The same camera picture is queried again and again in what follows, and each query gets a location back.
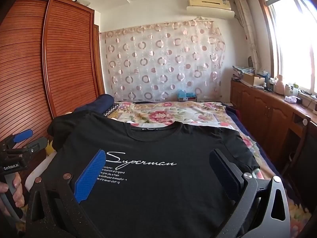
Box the stack of papers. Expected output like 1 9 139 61
232 66 254 80

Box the window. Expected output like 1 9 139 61
256 0 317 92

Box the cardboard box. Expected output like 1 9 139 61
241 72 266 87

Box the cream air conditioner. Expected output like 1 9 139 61
186 0 236 19

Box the floral blanket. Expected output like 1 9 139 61
103 100 312 214

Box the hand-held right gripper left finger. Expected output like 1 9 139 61
25 149 107 238

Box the blue box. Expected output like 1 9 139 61
177 89 197 102

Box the pink jug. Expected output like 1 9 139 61
274 74 285 95

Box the person's left hand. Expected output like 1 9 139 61
0 173 25 207

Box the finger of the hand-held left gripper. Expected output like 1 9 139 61
23 137 48 155
12 129 34 144

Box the low wooden cabinet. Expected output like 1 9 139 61
230 78 317 179

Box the navy folded cloth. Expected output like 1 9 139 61
74 94 115 116

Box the white flowered bed sheet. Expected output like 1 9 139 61
23 118 238 194

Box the dark wooden chair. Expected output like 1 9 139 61
280 115 317 228

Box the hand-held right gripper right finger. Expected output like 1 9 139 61
209 149 291 238

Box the pale window curtain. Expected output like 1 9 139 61
234 0 260 70

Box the wooden slatted wardrobe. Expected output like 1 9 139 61
0 0 107 204

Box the black t-shirt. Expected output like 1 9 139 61
47 113 260 238

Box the pink circle-patterned wall curtain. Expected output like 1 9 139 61
99 17 227 102

